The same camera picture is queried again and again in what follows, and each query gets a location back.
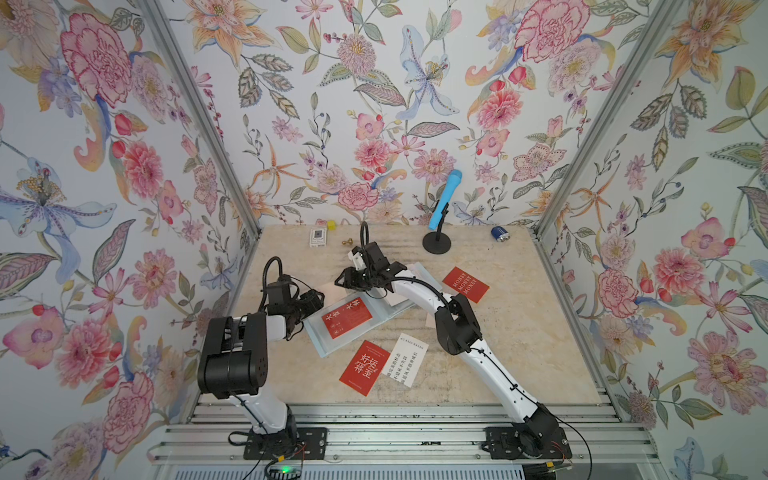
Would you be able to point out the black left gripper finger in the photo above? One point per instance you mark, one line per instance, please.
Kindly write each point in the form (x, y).
(312, 299)
(300, 314)

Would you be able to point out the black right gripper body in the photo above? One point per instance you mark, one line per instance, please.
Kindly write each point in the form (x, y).
(368, 279)

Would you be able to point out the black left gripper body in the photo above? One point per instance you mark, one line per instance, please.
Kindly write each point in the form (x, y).
(292, 306)

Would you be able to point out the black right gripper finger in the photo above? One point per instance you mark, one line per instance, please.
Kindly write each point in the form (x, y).
(392, 270)
(348, 279)

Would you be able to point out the red card gold characters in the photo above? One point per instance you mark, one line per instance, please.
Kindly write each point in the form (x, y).
(347, 317)

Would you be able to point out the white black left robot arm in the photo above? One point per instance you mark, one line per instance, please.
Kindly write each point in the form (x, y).
(234, 360)

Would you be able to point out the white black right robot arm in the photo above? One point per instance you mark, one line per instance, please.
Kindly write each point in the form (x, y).
(535, 432)

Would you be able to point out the white playing card box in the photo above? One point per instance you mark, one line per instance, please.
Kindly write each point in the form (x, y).
(318, 237)

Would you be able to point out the red money card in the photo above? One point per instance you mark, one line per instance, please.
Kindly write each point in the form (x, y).
(466, 284)

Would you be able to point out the red card pink characters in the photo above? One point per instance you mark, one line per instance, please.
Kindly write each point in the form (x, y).
(365, 368)

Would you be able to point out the white card black text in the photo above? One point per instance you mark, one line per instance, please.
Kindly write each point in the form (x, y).
(405, 360)

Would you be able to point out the small blue cylinder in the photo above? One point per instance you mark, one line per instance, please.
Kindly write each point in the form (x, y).
(500, 234)

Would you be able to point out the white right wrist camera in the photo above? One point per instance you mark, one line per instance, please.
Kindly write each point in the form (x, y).
(357, 257)

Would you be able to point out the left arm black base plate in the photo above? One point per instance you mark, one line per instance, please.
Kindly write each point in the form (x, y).
(303, 443)

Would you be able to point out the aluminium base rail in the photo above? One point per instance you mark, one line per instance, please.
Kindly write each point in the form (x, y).
(411, 434)

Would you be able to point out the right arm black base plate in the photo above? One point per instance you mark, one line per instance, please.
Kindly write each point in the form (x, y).
(508, 443)

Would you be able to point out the aluminium corner post left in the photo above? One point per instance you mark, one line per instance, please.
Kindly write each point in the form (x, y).
(159, 26)

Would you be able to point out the aluminium corner post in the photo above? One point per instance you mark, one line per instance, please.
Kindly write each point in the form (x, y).
(660, 19)
(159, 26)

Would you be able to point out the aluminium corner post right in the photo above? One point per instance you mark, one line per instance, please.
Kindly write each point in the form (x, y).
(660, 19)

